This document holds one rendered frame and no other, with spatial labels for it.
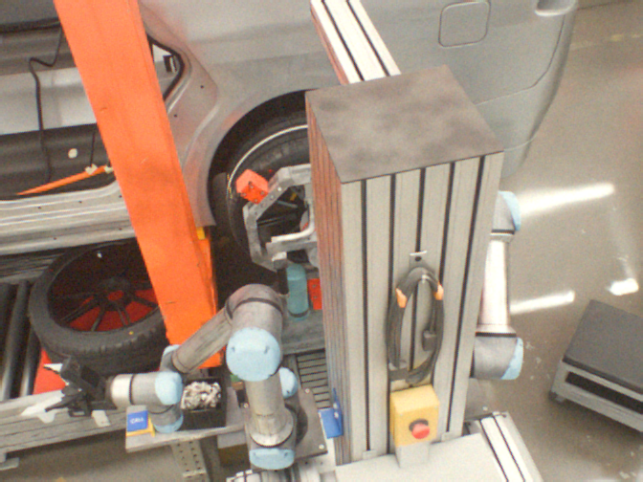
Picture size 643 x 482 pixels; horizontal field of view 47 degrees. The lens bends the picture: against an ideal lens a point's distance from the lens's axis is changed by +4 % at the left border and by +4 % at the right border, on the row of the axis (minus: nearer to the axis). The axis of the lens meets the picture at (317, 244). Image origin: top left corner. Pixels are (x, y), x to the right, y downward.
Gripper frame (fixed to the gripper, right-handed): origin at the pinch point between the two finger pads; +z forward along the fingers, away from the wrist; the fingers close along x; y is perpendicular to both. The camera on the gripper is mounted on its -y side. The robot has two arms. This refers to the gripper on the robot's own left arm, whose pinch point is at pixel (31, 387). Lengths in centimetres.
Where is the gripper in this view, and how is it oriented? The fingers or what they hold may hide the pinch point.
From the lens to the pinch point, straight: 193.8
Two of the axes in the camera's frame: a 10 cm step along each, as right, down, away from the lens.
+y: 0.7, 7.9, 6.1
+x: 0.4, -6.2, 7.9
